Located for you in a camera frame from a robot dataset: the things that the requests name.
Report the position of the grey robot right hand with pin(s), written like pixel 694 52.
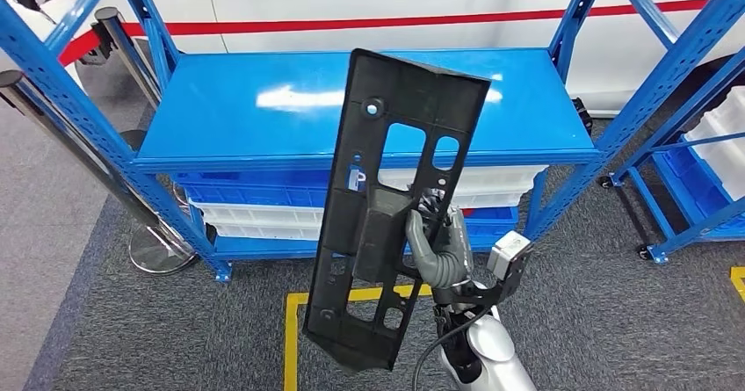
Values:
pixel 445 266

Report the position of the black plastic plate frame part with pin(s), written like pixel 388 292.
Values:
pixel 407 91

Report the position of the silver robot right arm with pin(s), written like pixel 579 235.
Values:
pixel 495 353

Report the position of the blue wheeled shelf rack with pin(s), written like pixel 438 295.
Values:
pixel 698 227

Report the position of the blue metal shelf rack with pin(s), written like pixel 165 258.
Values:
pixel 233 115

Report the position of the black ribbed block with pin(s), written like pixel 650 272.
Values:
pixel 583 118

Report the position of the chrome barrier stanchion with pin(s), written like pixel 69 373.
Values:
pixel 163 251
pixel 107 16

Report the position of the red barrier belt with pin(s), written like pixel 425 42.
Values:
pixel 262 26

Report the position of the black barrier stanchion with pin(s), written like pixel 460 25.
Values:
pixel 133 139

